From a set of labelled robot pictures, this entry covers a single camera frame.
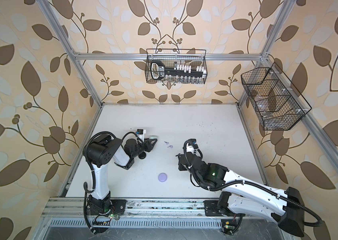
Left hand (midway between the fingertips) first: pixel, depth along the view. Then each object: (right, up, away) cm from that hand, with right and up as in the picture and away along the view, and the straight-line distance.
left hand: (156, 138), depth 96 cm
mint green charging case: (-2, +1, +1) cm, 2 cm away
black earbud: (+15, -9, -2) cm, 18 cm away
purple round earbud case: (+5, -20, -12) cm, 24 cm away
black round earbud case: (-8, -10, -5) cm, 14 cm away
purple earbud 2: (+10, -5, 0) cm, 11 cm away
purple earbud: (+7, -4, +3) cm, 8 cm away
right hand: (+15, -7, -21) cm, 27 cm away
